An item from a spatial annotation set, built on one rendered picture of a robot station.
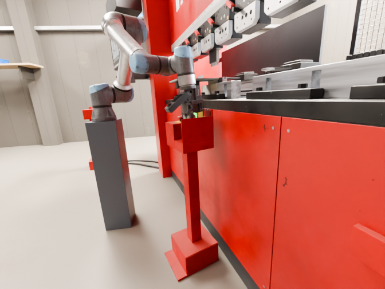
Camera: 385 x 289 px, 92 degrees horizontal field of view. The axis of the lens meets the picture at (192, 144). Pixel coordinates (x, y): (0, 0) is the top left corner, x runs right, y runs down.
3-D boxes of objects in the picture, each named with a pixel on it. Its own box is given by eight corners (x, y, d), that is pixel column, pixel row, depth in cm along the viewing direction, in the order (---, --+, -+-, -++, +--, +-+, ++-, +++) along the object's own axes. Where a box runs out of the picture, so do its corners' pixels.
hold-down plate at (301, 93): (246, 99, 81) (246, 92, 80) (256, 98, 83) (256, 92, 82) (309, 99, 54) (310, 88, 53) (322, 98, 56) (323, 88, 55)
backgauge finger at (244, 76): (215, 82, 128) (214, 74, 127) (246, 81, 136) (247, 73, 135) (223, 80, 117) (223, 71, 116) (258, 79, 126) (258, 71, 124)
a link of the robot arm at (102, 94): (89, 105, 122) (85, 84, 119) (110, 104, 131) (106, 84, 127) (95, 105, 113) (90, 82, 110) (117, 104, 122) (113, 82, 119)
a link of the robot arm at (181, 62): (182, 50, 82) (196, 45, 76) (185, 76, 85) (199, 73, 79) (168, 49, 77) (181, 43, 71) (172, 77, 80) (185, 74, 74)
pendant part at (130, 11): (116, 83, 234) (105, 4, 213) (136, 83, 247) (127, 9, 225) (126, 79, 192) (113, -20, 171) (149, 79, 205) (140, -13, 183)
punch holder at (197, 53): (191, 59, 144) (189, 35, 139) (200, 59, 146) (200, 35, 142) (198, 54, 130) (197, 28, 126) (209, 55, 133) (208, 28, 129)
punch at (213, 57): (209, 67, 124) (208, 51, 122) (212, 67, 125) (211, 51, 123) (216, 64, 115) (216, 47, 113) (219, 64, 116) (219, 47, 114)
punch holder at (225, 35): (215, 45, 107) (214, 12, 103) (227, 46, 110) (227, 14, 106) (228, 37, 94) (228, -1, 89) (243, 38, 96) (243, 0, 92)
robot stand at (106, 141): (105, 230, 134) (84, 122, 114) (112, 215, 151) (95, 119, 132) (131, 227, 136) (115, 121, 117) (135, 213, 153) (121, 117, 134)
